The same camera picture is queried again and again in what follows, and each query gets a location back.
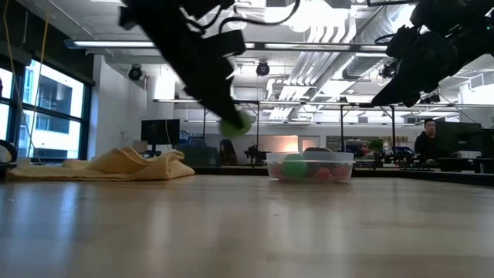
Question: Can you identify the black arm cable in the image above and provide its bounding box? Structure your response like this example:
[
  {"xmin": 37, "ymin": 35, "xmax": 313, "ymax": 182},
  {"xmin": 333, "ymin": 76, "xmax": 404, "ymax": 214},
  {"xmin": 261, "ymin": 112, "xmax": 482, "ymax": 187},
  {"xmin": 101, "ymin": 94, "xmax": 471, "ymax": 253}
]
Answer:
[
  {"xmin": 218, "ymin": 0, "xmax": 302, "ymax": 35},
  {"xmin": 374, "ymin": 32, "xmax": 402, "ymax": 46}
]

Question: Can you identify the grey ventilation duct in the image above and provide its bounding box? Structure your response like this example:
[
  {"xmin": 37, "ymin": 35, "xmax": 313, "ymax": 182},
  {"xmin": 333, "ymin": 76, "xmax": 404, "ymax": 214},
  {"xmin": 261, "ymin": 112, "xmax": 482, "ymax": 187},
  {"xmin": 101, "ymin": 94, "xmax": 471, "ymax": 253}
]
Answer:
[{"xmin": 341, "ymin": 7, "xmax": 410, "ymax": 81}]

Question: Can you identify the green toy pear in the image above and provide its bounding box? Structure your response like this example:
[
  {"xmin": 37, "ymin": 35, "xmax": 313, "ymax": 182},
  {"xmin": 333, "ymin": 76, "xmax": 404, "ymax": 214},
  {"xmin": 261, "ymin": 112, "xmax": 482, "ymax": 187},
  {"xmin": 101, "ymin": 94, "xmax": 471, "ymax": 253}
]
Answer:
[{"xmin": 280, "ymin": 153, "xmax": 309, "ymax": 181}]

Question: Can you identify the black background machine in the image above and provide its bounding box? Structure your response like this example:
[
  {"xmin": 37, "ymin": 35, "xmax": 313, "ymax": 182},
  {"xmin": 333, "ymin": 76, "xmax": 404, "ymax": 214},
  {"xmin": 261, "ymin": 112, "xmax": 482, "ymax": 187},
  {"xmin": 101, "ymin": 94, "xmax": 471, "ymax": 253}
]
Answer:
[{"xmin": 244, "ymin": 144, "xmax": 271, "ymax": 167}]

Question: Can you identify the dark fabric box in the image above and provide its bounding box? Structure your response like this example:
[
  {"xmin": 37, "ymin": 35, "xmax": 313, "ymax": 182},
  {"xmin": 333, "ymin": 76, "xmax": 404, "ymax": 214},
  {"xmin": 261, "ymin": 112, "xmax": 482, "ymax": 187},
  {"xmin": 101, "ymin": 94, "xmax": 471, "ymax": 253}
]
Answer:
[{"xmin": 176, "ymin": 144, "xmax": 221, "ymax": 168}]

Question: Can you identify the black ceiling camera cluster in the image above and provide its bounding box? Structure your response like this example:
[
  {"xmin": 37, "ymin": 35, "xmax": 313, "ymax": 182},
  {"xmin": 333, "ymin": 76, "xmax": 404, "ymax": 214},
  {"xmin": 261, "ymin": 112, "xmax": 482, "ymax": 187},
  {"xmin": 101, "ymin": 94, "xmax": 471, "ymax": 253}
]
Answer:
[{"xmin": 380, "ymin": 60, "xmax": 398, "ymax": 80}]

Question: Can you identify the black metal frame rig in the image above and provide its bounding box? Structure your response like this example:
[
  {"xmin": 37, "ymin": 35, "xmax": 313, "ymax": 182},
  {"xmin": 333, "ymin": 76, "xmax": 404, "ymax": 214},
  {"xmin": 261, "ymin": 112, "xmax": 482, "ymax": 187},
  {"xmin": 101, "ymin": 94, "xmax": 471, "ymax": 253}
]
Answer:
[{"xmin": 153, "ymin": 98, "xmax": 494, "ymax": 155}]

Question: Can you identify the long ceiling light bar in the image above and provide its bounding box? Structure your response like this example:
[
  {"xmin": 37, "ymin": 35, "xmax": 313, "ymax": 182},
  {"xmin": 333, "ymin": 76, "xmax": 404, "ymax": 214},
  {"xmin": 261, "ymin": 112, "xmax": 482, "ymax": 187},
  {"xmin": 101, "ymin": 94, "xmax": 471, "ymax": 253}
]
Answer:
[{"xmin": 63, "ymin": 38, "xmax": 389, "ymax": 54}]

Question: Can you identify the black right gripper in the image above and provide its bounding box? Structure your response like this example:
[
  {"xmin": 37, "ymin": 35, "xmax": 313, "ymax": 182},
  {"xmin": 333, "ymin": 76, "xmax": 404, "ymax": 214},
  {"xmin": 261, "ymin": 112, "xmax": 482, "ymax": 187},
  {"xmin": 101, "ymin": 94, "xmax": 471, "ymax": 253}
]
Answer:
[{"xmin": 371, "ymin": 25, "xmax": 460, "ymax": 108}]

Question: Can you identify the black aluminium table frame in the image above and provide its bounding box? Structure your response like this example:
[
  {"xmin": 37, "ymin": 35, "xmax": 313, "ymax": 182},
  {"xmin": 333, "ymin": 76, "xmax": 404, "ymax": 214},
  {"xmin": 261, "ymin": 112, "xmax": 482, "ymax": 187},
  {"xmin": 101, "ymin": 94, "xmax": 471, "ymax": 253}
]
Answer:
[{"xmin": 191, "ymin": 165, "xmax": 494, "ymax": 187}]

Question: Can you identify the dark office desk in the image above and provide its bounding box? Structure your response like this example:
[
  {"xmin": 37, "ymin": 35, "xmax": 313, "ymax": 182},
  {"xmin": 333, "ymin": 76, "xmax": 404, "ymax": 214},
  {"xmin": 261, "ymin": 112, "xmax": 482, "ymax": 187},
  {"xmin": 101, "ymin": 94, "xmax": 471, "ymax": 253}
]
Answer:
[{"xmin": 439, "ymin": 156, "xmax": 494, "ymax": 174}]

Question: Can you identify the yellow folded cloth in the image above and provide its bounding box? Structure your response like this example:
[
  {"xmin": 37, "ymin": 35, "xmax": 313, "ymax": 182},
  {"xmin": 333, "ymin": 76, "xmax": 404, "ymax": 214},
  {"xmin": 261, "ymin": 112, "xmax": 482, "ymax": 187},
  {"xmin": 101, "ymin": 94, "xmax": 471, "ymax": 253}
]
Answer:
[{"xmin": 6, "ymin": 146, "xmax": 196, "ymax": 182}]

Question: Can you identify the small green office plant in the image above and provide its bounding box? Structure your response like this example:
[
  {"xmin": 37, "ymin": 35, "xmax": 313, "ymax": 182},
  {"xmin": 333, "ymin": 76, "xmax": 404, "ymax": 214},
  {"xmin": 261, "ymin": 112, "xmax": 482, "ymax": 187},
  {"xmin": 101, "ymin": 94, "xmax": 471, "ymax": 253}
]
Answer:
[{"xmin": 368, "ymin": 137, "xmax": 387, "ymax": 154}]

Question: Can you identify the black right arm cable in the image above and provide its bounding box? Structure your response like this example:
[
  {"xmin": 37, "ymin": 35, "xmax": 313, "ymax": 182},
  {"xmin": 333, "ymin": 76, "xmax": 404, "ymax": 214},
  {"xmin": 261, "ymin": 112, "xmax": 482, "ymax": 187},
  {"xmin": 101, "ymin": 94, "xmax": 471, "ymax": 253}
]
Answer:
[{"xmin": 374, "ymin": 32, "xmax": 402, "ymax": 46}]

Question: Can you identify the round green toy fruit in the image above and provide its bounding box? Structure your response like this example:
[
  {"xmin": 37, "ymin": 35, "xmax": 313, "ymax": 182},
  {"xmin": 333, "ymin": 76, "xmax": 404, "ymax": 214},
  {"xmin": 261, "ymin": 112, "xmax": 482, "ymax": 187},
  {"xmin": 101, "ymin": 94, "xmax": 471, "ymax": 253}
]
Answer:
[{"xmin": 219, "ymin": 110, "xmax": 254, "ymax": 138}]

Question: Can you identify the yellow hanging cable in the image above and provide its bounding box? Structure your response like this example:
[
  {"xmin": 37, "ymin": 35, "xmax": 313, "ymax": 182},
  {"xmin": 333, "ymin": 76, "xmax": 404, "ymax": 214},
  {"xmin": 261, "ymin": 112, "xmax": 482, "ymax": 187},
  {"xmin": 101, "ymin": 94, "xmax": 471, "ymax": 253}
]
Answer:
[
  {"xmin": 27, "ymin": 11, "xmax": 49, "ymax": 150},
  {"xmin": 0, "ymin": 0, "xmax": 22, "ymax": 128}
]

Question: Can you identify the white ribbed ceiling duct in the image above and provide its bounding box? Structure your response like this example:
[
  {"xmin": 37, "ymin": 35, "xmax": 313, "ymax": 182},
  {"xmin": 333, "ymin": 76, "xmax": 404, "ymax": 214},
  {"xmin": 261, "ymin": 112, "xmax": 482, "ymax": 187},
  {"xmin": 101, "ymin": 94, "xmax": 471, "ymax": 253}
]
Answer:
[{"xmin": 268, "ymin": 13, "xmax": 362, "ymax": 120}]

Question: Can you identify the small black ceiling fixture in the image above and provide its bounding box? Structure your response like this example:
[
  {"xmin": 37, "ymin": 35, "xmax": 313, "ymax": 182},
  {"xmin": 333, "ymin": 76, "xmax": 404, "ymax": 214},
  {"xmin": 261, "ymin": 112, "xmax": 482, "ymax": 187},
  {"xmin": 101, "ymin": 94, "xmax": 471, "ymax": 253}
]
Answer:
[{"xmin": 419, "ymin": 90, "xmax": 442, "ymax": 105}]

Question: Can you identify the person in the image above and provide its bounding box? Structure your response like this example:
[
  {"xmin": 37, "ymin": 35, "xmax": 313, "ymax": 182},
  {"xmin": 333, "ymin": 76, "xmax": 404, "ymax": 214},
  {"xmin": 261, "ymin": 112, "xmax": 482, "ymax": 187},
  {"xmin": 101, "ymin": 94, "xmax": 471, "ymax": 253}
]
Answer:
[
  {"xmin": 414, "ymin": 118, "xmax": 441, "ymax": 164},
  {"xmin": 218, "ymin": 138, "xmax": 239, "ymax": 166}
]

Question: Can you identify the wide black desk monitor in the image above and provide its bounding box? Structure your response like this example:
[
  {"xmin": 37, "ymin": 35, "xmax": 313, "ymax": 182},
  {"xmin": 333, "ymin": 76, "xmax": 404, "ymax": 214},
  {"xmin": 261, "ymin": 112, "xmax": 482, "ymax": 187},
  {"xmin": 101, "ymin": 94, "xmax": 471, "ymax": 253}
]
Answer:
[{"xmin": 435, "ymin": 121, "xmax": 483, "ymax": 152}]

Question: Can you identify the clear plastic tupperware container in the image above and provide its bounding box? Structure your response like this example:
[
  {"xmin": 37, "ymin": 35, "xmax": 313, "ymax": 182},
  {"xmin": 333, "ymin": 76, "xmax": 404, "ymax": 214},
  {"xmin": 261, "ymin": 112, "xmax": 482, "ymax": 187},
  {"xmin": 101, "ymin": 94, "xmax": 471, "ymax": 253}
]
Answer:
[{"xmin": 266, "ymin": 151, "xmax": 356, "ymax": 184}]

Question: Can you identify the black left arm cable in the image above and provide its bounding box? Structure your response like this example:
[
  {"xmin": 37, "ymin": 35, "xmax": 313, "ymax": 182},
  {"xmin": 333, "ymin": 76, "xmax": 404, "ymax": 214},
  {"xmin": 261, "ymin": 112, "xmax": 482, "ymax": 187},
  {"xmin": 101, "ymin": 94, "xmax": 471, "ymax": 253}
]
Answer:
[{"xmin": 218, "ymin": 0, "xmax": 302, "ymax": 35}]

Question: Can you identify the large black-framed window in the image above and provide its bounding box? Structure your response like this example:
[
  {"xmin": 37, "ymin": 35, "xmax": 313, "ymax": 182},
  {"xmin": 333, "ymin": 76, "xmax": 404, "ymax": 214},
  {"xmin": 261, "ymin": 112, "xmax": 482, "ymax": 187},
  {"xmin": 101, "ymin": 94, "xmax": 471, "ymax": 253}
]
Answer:
[{"xmin": 0, "ymin": 57, "xmax": 93, "ymax": 162}]

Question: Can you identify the black computer monitor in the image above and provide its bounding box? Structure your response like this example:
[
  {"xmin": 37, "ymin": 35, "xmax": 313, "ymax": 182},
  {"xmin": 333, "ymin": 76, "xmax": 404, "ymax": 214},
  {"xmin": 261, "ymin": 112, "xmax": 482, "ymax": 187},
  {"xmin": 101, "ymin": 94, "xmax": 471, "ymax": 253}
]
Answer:
[{"xmin": 140, "ymin": 118, "xmax": 181, "ymax": 146}]

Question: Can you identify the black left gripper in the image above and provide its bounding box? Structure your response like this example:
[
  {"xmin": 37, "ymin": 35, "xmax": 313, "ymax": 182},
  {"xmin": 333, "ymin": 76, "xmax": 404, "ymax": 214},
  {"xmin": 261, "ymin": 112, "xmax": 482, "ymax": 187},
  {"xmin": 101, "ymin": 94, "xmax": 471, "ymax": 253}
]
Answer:
[{"xmin": 146, "ymin": 26, "xmax": 252, "ymax": 131}]

